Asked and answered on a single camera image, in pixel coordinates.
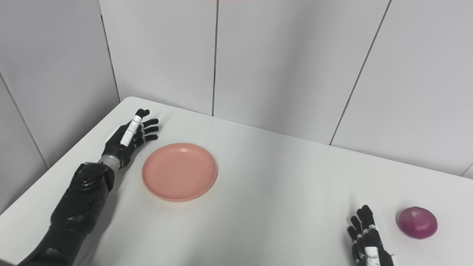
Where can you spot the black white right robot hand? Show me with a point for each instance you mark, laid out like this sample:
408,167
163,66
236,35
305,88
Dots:
369,244

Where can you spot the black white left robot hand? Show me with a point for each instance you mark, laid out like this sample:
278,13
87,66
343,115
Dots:
125,142

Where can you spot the purple red onion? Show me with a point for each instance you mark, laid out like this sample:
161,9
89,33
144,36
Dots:
417,222

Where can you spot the pink round plate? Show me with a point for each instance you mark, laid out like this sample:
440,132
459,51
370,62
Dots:
180,171

